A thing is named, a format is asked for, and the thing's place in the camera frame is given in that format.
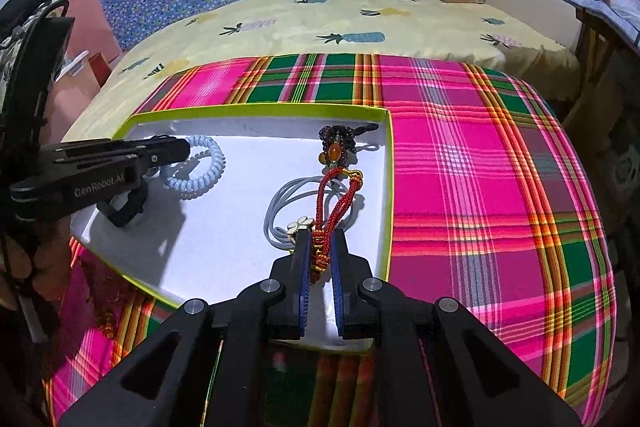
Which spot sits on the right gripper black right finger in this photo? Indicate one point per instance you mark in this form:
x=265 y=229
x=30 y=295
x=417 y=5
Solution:
x=438 y=365

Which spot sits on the yellow-green shallow tray box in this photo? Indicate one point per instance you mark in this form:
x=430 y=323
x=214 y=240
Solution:
x=212 y=245

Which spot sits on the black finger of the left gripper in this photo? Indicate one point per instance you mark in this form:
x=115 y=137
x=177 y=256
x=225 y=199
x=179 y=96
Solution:
x=161 y=150

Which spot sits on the yellow pineapple bed sheet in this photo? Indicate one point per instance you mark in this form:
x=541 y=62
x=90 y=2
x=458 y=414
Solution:
x=474 y=33

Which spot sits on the pink plaid tablecloth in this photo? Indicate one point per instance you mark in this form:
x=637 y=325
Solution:
x=491 y=206

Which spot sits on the red gold knot tassel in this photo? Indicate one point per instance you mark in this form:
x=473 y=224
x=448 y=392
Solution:
x=323 y=227

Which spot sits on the black smart wristband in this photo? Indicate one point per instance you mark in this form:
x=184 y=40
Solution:
x=119 y=217

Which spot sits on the dark beaded bracelet charm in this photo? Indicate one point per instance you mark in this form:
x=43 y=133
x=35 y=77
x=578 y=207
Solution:
x=339 y=148

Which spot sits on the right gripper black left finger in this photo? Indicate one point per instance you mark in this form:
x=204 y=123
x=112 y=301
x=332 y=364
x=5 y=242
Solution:
x=202 y=366

